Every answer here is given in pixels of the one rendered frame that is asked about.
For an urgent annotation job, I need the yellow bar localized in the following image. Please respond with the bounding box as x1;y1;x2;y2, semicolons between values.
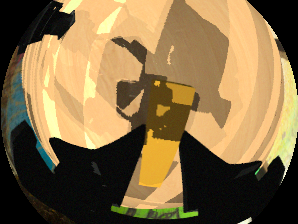
138;80;196;188

